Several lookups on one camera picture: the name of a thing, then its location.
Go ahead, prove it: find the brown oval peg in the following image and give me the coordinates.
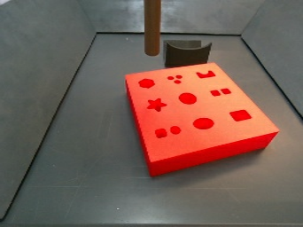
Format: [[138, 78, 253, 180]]
[[142, 0, 161, 56]]

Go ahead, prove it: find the red block with shaped holes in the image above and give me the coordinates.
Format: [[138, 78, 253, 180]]
[[125, 63, 278, 176]]

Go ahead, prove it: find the dark grey curved cradle block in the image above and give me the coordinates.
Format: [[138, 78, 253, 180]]
[[162, 40, 212, 67]]

